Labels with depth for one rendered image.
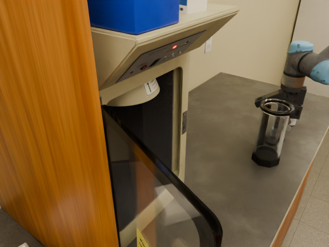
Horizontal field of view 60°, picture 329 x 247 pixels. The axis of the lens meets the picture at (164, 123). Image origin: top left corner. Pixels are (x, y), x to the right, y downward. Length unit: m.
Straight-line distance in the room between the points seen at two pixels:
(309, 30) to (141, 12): 3.17
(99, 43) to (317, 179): 2.44
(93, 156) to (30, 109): 0.14
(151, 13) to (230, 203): 0.67
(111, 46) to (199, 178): 0.68
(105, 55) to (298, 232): 1.97
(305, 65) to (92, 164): 0.78
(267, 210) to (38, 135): 0.69
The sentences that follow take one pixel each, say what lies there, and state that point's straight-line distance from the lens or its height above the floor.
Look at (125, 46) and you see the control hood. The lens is 0.40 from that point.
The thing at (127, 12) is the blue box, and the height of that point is 1.54.
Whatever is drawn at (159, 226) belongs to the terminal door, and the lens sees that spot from 0.40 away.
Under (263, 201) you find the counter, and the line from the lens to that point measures 0.97.
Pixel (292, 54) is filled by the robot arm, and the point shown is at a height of 1.31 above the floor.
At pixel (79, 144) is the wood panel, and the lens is 0.42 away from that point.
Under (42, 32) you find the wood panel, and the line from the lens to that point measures 0.39.
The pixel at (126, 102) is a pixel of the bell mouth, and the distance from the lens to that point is 0.63.
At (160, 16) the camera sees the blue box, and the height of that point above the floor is 1.53.
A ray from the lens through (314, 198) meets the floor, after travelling 2.52.
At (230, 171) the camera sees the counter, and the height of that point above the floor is 0.94.
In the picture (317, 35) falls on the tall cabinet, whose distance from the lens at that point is 3.50.
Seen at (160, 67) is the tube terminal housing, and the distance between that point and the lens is 0.63.
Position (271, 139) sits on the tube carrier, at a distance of 1.04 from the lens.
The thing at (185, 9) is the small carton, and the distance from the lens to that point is 0.55.
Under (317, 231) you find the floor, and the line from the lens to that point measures 2.29.
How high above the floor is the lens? 1.60
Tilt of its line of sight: 31 degrees down
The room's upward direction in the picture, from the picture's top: straight up
